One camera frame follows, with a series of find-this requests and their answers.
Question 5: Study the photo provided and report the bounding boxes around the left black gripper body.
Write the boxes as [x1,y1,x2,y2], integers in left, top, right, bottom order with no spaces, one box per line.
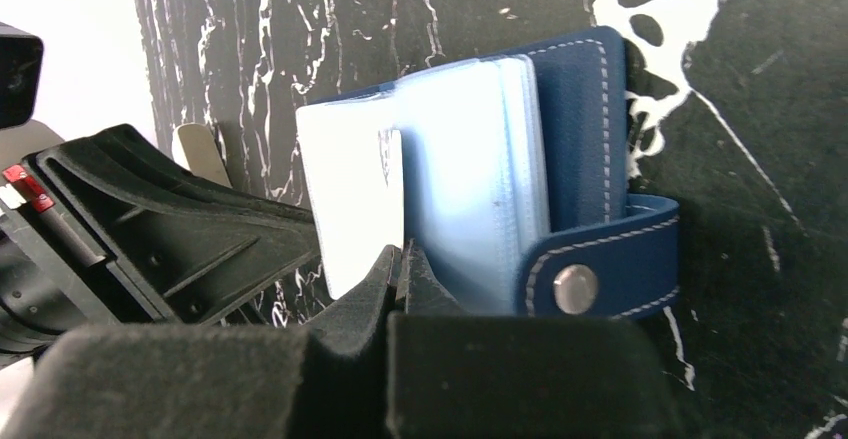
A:
[1,154,166,364]

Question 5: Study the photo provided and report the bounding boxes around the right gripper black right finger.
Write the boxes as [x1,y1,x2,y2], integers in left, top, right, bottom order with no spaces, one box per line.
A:
[388,244,683,438]

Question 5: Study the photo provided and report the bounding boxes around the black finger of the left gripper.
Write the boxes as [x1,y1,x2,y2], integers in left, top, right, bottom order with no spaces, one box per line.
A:
[33,125,319,324]

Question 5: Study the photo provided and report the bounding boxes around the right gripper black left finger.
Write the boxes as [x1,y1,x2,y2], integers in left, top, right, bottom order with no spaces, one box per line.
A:
[1,246,402,438]

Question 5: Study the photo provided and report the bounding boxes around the blue leather card holder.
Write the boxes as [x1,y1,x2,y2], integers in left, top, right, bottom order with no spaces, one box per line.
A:
[296,26,680,319]

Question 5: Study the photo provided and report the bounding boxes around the white eraser block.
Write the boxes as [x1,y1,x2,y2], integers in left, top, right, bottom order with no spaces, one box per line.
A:
[171,123,232,188]

